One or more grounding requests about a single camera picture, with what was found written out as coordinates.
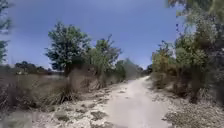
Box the tree with sparse foliage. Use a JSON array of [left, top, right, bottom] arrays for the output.
[[0, 0, 14, 65]]

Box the row of roadside trees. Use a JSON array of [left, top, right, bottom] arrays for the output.
[[114, 58, 153, 81]]

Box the distant row of trees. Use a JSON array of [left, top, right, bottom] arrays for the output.
[[0, 60, 54, 76]]

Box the row of green trees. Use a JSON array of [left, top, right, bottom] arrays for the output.
[[149, 0, 224, 105]]

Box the dry brown grass field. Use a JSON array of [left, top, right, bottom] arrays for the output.
[[0, 68, 141, 113]]

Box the large green tree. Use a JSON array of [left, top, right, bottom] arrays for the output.
[[44, 21, 92, 76]]

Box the stony dry verge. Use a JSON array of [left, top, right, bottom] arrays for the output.
[[146, 78, 224, 128]]

